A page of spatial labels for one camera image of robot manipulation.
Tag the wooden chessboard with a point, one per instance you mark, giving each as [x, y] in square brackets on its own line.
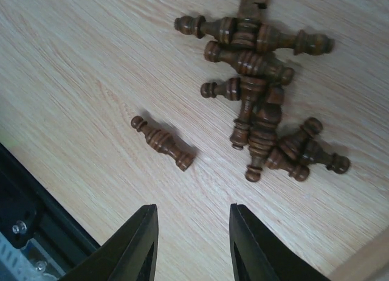
[368, 263]

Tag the pile of dark chess pieces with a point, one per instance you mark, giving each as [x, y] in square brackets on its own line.
[245, 44]

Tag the black enclosure frame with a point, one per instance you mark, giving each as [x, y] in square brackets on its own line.
[34, 222]

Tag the lone dark chess piece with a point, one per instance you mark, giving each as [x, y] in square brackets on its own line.
[163, 142]

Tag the dark knight chess piece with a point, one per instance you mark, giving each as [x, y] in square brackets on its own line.
[251, 9]

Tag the light blue cable duct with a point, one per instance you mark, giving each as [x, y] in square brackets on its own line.
[14, 265]

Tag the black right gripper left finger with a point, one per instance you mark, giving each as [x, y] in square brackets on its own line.
[130, 254]

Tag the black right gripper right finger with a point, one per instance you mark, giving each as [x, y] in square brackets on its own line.
[258, 254]

